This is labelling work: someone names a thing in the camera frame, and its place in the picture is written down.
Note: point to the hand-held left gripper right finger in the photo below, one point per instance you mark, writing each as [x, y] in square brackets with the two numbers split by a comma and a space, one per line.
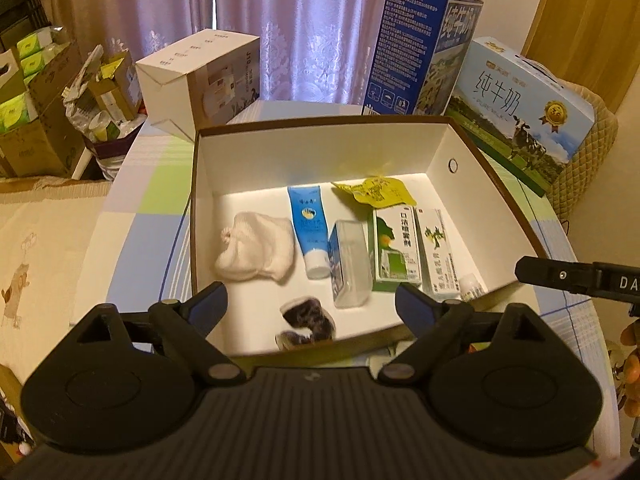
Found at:
[412, 305]

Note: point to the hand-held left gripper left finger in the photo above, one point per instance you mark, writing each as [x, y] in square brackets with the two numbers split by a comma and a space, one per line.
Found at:
[210, 305]

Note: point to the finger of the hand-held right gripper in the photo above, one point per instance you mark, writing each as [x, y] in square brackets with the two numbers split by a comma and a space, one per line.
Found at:
[555, 275]

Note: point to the white green ointment box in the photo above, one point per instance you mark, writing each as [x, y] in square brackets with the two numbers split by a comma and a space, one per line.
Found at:
[440, 255]

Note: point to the green medicine box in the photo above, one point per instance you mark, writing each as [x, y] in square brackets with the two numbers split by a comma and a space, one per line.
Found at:
[395, 250]

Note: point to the white medicine bottle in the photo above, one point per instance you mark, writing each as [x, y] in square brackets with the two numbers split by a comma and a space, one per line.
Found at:
[472, 286]

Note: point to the clear plastic box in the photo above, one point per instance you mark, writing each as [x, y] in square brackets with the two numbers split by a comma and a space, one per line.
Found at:
[352, 265]

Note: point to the white sock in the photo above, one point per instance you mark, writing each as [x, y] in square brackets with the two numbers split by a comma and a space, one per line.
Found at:
[255, 247]

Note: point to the dark snack packet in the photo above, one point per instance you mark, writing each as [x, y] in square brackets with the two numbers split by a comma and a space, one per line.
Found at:
[305, 317]

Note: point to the yellow packet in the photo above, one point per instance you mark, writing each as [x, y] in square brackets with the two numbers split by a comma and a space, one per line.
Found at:
[375, 191]

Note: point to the blue tube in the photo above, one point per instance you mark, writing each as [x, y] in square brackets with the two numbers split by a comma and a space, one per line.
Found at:
[310, 225]

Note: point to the brown cardboard box white inside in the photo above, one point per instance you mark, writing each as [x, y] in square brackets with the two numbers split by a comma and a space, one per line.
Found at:
[320, 150]

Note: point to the brown plush toy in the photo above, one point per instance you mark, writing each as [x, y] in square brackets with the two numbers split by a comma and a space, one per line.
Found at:
[627, 355]

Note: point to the quilted beige chair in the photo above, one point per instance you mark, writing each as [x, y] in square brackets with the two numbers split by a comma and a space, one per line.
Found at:
[590, 160]

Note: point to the light blue milk carton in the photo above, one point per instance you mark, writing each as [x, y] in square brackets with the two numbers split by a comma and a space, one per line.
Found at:
[520, 110]

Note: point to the beige printed blanket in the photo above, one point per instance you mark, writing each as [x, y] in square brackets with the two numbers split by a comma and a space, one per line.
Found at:
[45, 240]

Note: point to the brown cardboard box with tissue packs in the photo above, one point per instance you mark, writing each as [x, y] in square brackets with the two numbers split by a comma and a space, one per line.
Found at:
[45, 135]

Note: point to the small olive cardboard box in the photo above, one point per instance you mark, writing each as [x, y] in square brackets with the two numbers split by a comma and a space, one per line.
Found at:
[117, 85]

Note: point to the tall blue milk carton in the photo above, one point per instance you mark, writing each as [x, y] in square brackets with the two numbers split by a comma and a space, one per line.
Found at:
[405, 45]

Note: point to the green tissue pack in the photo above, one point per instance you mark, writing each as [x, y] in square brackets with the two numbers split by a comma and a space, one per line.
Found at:
[35, 42]
[12, 112]

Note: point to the purple curtain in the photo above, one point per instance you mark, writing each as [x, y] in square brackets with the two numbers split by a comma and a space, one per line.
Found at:
[300, 25]

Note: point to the black crate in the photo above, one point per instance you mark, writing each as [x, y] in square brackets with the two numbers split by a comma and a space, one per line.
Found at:
[20, 5]

